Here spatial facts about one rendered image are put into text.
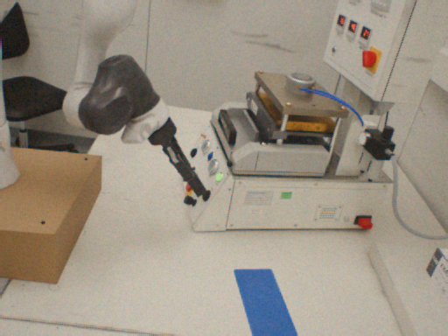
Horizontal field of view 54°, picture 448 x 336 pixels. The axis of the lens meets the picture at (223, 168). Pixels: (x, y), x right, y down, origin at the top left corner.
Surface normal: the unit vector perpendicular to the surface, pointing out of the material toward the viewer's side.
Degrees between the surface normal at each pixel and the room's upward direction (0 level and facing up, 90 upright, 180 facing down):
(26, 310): 0
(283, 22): 90
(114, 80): 64
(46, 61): 90
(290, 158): 90
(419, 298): 0
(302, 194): 90
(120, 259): 0
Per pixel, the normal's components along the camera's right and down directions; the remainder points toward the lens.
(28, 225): 0.11, -0.89
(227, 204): 0.20, 0.51
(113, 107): 0.62, 0.19
